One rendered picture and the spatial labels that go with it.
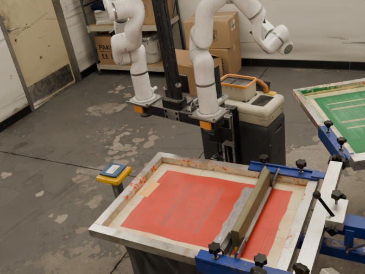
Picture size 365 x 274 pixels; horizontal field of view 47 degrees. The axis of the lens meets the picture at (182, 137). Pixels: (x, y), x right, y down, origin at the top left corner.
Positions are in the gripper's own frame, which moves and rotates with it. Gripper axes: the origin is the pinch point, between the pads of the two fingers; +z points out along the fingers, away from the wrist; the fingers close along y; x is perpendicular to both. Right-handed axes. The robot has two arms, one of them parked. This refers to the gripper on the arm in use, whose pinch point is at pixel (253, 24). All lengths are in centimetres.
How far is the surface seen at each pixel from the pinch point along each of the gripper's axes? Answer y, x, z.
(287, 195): -29, 38, -81
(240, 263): -17, 75, -102
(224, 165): -33, 49, -51
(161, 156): -39, 70, -25
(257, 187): -18, 51, -78
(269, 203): -29, 47, -81
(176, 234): -29, 86, -74
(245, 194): -30, 52, -71
